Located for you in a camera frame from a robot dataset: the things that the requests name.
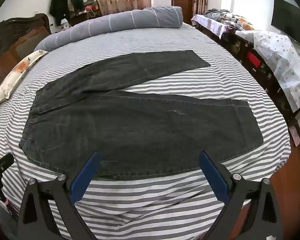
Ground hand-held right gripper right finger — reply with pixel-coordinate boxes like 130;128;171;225
199;151;284;240

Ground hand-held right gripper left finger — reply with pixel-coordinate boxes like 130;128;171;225
16;151;101;240

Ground dark grey denim pants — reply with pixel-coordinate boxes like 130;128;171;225
19;50;263;182

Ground pink paper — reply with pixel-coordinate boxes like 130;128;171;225
289;127;300;146

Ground grey white striped bed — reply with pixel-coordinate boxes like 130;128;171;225
0;21;290;240

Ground floral pillow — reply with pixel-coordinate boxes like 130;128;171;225
0;50;49;105

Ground dark wooden low cabinet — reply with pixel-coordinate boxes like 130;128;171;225
195;22;300;130

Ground white polka dot cloth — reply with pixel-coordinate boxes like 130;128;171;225
236;30;300;113

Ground dark wooden headboard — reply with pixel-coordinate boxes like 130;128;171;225
0;13;52;105

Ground pile of patterned clothes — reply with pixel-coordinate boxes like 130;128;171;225
191;9;255;39

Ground cluttered side table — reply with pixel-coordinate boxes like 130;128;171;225
70;0;102;25

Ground black floor mat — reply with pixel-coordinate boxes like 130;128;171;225
271;0;300;52

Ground black hanging jacket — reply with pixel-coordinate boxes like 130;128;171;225
49;0;70;27

